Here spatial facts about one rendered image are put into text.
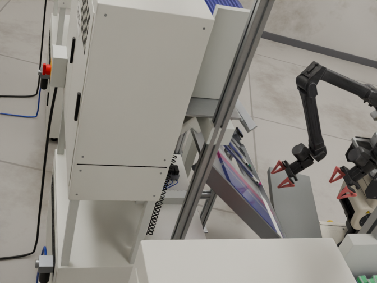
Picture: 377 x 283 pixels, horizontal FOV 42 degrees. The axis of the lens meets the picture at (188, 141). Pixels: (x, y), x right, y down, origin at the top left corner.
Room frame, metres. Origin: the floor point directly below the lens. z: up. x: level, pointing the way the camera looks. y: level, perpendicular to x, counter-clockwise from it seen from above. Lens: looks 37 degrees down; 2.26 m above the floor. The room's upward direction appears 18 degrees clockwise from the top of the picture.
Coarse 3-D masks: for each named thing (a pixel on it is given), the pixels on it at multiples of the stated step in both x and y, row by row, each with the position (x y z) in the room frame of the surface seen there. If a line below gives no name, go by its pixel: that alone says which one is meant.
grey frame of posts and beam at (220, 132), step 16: (256, 0) 1.31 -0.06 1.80; (272, 0) 1.30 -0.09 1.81; (256, 16) 1.29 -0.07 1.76; (256, 32) 1.30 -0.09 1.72; (240, 48) 1.31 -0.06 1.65; (256, 48) 1.30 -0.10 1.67; (240, 64) 1.29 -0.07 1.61; (240, 80) 1.29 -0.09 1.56; (224, 96) 1.29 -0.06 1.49; (224, 112) 1.29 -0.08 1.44; (208, 128) 1.30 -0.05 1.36; (224, 128) 1.30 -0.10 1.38; (208, 144) 1.29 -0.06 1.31; (224, 144) 1.31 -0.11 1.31; (208, 160) 1.30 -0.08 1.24; (192, 176) 1.31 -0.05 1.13; (192, 192) 1.28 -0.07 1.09; (192, 208) 1.29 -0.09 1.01; (208, 208) 2.17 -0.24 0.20; (176, 224) 1.31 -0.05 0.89
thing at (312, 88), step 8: (312, 88) 1.94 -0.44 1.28; (304, 96) 1.96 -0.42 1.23; (312, 96) 1.94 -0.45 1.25; (304, 104) 1.97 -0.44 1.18; (312, 104) 1.97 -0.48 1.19; (304, 112) 1.99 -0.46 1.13; (312, 112) 1.97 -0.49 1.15; (312, 120) 1.97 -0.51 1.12; (312, 128) 1.97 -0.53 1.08; (320, 128) 1.99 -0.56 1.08; (312, 136) 1.97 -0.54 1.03; (320, 136) 1.98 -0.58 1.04; (312, 144) 1.97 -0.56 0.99; (320, 144) 1.97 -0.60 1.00; (312, 152) 1.99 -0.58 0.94
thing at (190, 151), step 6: (192, 138) 2.32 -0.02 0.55; (186, 144) 2.36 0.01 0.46; (192, 144) 2.33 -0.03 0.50; (186, 150) 2.34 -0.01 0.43; (192, 150) 2.33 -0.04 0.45; (186, 156) 2.32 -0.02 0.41; (192, 156) 2.34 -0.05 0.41; (186, 162) 2.33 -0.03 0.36; (192, 162) 2.35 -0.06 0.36; (186, 168) 2.33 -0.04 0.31
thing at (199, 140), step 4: (192, 128) 1.50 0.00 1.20; (192, 132) 1.48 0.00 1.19; (200, 132) 1.57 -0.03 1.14; (196, 136) 1.47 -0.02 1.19; (200, 136) 1.52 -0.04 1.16; (196, 140) 1.44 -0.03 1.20; (200, 140) 1.48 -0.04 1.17; (204, 140) 1.54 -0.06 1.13; (196, 144) 1.42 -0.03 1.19; (200, 144) 1.45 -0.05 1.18; (200, 148) 1.41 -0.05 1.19; (220, 148) 1.70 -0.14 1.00; (200, 152) 1.38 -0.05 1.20; (224, 152) 1.72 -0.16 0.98; (216, 156) 1.54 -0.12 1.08; (216, 160) 1.50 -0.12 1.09; (216, 164) 1.46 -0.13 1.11; (220, 164) 1.52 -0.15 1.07; (220, 168) 1.47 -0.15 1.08; (220, 172) 1.43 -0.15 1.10; (224, 176) 1.44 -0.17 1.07
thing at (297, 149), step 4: (300, 144) 1.97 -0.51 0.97; (292, 148) 1.96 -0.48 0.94; (296, 148) 1.95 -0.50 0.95; (300, 148) 1.94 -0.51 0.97; (304, 148) 1.95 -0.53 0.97; (308, 148) 2.02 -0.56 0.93; (292, 152) 1.94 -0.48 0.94; (296, 152) 1.93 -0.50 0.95; (300, 152) 1.92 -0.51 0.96; (304, 152) 1.94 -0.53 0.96; (308, 152) 1.95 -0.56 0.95; (320, 152) 1.97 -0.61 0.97; (324, 152) 1.97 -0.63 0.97; (296, 156) 1.92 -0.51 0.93; (300, 156) 1.92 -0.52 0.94; (304, 156) 1.93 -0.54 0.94; (312, 156) 1.96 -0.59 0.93; (316, 156) 1.95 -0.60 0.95; (320, 156) 1.95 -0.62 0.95; (324, 156) 1.96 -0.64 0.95; (300, 160) 1.93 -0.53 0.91; (316, 160) 1.95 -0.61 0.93
